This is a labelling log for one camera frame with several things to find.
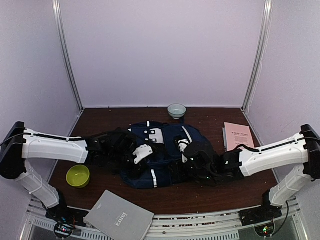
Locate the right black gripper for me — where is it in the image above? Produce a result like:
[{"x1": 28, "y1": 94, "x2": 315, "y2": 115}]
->
[{"x1": 166, "y1": 158, "x2": 216, "y2": 182}]

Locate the navy blue student backpack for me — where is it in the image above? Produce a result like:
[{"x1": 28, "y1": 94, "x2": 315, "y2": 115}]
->
[{"x1": 119, "y1": 121, "x2": 218, "y2": 189}]

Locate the grey hardcover book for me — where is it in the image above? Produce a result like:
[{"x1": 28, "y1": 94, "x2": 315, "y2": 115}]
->
[{"x1": 83, "y1": 190, "x2": 155, "y2": 240}]

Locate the pink paperback book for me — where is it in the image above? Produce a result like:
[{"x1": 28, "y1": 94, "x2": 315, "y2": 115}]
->
[{"x1": 222, "y1": 122, "x2": 255, "y2": 151}]

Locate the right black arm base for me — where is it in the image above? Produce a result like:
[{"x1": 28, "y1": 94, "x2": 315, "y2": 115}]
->
[{"x1": 239, "y1": 199, "x2": 282, "y2": 226}]

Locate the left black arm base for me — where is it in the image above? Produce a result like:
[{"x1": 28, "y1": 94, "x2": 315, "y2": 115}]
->
[{"x1": 45, "y1": 197, "x2": 89, "y2": 227}]

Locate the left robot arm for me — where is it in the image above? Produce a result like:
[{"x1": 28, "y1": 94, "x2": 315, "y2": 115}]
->
[{"x1": 0, "y1": 121, "x2": 155, "y2": 222}]

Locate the lime green bowl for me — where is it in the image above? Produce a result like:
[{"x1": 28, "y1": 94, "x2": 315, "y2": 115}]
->
[{"x1": 65, "y1": 164, "x2": 91, "y2": 189}]

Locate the pale celadon ceramic bowl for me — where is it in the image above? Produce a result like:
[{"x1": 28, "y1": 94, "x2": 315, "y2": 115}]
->
[{"x1": 167, "y1": 103, "x2": 187, "y2": 120}]

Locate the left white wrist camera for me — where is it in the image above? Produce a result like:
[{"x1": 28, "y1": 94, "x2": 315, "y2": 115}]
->
[{"x1": 133, "y1": 144, "x2": 154, "y2": 165}]

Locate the aluminium front rail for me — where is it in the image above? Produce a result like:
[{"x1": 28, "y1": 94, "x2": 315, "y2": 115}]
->
[{"x1": 18, "y1": 198, "x2": 308, "y2": 240}]

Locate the right aluminium frame post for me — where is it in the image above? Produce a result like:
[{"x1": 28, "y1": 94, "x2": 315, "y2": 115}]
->
[{"x1": 242, "y1": 0, "x2": 274, "y2": 114}]

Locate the aluminium frame post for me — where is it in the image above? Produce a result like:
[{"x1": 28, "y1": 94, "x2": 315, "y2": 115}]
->
[
  {"x1": 52, "y1": 0, "x2": 84, "y2": 112},
  {"x1": 242, "y1": 0, "x2": 274, "y2": 114}
]

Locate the left aluminium frame post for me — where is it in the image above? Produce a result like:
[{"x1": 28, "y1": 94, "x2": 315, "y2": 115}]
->
[{"x1": 52, "y1": 0, "x2": 84, "y2": 112}]

